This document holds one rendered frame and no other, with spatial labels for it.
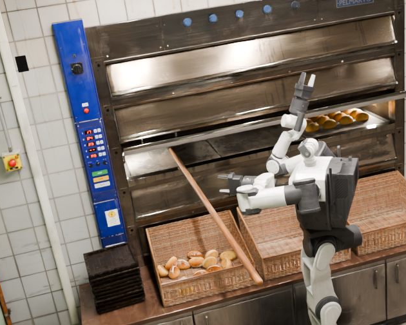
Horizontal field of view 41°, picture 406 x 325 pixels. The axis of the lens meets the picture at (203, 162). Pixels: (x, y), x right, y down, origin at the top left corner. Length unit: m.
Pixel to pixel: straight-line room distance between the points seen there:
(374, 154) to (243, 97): 1.03
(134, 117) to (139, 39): 0.45
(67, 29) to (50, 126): 0.55
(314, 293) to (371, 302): 0.80
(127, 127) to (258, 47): 0.90
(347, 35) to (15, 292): 2.57
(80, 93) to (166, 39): 0.57
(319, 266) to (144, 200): 1.20
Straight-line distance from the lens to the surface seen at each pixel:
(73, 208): 3.37
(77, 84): 3.12
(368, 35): 3.62
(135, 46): 3.16
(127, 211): 3.41
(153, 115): 3.24
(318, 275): 2.81
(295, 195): 2.42
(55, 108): 3.18
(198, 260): 3.43
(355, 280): 3.48
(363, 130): 3.75
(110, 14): 3.11
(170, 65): 3.20
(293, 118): 2.85
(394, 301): 3.72
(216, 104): 3.31
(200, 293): 3.23
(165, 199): 3.42
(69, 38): 3.08
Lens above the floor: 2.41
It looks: 21 degrees down
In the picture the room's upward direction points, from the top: 8 degrees counter-clockwise
